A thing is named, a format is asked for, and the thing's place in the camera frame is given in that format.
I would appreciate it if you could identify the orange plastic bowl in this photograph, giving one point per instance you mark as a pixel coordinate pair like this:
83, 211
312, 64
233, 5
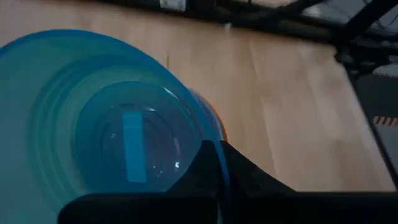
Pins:
222, 130

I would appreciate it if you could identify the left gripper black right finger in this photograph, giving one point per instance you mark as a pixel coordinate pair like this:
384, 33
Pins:
280, 205

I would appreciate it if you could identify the large blue plastic bowl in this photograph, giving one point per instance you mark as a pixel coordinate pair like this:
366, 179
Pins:
77, 130

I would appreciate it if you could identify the orange black hazard tape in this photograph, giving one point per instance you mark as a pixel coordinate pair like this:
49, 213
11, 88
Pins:
385, 120

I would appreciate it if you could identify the white label sticker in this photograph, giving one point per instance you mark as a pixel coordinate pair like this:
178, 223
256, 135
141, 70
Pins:
173, 3

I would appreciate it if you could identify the black table edge frame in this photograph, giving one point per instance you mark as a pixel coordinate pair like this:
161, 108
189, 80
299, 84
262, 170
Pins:
264, 23

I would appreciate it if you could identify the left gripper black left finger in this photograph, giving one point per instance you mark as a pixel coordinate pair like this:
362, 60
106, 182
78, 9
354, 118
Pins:
140, 208

